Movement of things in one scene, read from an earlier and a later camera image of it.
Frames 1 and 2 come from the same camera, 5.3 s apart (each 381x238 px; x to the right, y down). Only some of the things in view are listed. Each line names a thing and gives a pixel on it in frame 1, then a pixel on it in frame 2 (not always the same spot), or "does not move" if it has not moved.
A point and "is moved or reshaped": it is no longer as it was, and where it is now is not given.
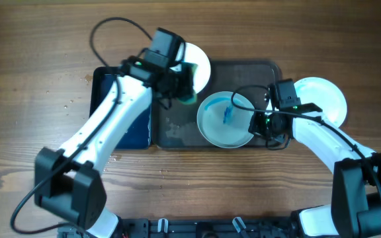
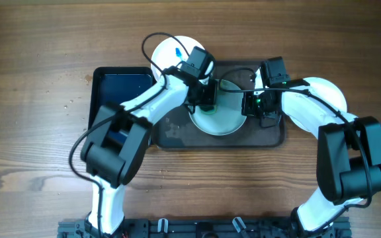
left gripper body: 179,84 → 206,96
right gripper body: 258,125 → 253,106
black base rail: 192,227 does not move
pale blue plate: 221,122 is moved or reshaped
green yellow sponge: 192,99 is moved or reshaped
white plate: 324,95 does not move
